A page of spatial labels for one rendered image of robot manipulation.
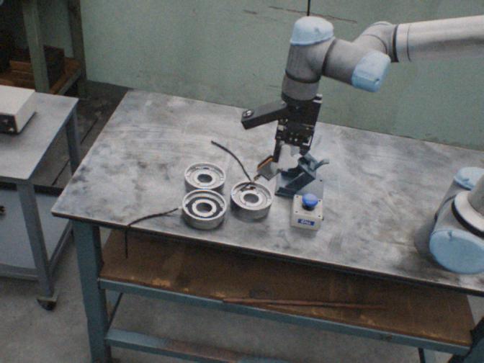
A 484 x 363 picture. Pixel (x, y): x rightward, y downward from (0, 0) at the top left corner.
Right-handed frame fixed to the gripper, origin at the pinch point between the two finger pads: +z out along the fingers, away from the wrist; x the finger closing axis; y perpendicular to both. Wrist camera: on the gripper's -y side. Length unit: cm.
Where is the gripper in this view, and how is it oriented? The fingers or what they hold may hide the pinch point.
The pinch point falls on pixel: (273, 165)
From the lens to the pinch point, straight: 113.2
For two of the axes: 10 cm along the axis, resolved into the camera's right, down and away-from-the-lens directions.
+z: -1.2, 7.6, 6.4
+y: 9.8, 2.0, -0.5
